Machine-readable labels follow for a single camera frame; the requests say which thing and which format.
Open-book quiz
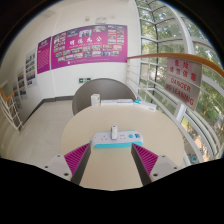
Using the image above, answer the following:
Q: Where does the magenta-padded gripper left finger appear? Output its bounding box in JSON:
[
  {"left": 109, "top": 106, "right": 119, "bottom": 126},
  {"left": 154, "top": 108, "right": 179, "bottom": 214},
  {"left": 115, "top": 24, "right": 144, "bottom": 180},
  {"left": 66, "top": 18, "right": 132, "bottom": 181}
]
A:
[{"left": 42, "top": 143, "right": 92, "bottom": 186}]

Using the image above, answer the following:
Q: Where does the long white teal box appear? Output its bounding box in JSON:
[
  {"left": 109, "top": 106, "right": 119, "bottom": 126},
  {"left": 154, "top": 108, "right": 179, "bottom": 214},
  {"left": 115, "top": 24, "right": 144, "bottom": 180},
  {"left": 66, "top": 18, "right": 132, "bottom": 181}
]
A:
[{"left": 133, "top": 99, "right": 158, "bottom": 112}]

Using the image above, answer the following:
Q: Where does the white photo display board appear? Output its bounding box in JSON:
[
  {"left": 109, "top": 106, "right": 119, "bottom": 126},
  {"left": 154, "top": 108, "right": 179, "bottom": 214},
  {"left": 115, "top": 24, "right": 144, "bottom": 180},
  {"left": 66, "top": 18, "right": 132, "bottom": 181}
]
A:
[
  {"left": 24, "top": 48, "right": 37, "bottom": 88},
  {"left": 16, "top": 66, "right": 28, "bottom": 99}
]

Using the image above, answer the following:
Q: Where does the large magenta photo poster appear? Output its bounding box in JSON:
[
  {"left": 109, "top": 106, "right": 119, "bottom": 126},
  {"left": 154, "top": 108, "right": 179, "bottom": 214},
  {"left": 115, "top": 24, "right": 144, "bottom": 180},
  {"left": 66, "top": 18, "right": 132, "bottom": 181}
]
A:
[{"left": 50, "top": 24, "right": 129, "bottom": 70}]

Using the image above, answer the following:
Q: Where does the white and teal power strip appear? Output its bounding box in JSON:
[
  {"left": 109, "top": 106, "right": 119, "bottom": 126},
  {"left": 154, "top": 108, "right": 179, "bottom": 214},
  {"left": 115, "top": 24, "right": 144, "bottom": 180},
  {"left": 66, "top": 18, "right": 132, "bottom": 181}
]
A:
[{"left": 90, "top": 130, "right": 144, "bottom": 150}]

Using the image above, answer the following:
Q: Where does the white railing with wooden handrail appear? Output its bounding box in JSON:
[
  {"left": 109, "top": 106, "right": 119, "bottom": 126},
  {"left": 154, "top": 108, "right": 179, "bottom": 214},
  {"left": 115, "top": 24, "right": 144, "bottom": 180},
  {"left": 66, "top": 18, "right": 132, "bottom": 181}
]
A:
[{"left": 126, "top": 52, "right": 224, "bottom": 164}]

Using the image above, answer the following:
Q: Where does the narrow magenta text poster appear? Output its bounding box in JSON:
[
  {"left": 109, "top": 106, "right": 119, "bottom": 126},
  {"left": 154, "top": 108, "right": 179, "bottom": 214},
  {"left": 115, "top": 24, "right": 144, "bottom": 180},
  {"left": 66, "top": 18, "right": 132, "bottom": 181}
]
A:
[{"left": 36, "top": 36, "right": 52, "bottom": 75}]

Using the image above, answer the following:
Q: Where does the small upright white box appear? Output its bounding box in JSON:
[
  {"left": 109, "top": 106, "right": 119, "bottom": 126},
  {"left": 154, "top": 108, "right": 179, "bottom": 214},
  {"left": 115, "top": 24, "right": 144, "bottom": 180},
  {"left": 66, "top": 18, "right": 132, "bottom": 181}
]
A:
[{"left": 90, "top": 93, "right": 101, "bottom": 107}]

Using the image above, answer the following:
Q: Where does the white stair railing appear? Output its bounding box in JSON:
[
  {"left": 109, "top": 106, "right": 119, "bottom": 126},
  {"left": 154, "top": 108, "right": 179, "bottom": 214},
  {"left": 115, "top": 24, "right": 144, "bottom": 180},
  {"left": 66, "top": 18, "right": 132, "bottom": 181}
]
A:
[{"left": 0, "top": 87, "right": 24, "bottom": 133}]

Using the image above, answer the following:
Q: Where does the white curved window frame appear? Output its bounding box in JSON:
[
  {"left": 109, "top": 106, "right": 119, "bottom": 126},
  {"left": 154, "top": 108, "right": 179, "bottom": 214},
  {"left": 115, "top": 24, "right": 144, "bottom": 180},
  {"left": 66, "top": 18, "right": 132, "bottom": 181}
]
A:
[{"left": 134, "top": 0, "right": 224, "bottom": 161}]

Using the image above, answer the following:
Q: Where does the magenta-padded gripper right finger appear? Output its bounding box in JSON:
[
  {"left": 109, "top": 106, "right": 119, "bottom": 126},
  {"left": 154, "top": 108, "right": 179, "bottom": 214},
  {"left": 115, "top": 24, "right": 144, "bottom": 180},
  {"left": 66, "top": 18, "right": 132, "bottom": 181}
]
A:
[{"left": 131, "top": 143, "right": 181, "bottom": 186}]

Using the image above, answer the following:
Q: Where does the metal danger warning sign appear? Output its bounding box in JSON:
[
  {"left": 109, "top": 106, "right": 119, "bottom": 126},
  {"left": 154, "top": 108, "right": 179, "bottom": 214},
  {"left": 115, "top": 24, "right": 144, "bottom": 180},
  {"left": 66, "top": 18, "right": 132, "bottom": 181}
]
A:
[{"left": 164, "top": 58, "right": 203, "bottom": 111}]

